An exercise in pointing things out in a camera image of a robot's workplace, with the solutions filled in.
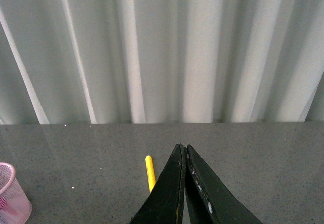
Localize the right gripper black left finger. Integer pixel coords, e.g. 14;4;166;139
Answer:
130;144;186;224

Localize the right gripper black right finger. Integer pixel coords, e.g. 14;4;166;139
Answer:
185;145;261;223

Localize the pink mesh pen cup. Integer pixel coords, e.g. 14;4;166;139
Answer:
1;162;32;224

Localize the white pleated curtain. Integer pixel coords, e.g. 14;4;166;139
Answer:
1;0;323;125

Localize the pink marker pen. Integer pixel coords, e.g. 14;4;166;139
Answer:
1;201;16;223

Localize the yellow marker pen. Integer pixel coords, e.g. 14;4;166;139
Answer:
145;155;156;193

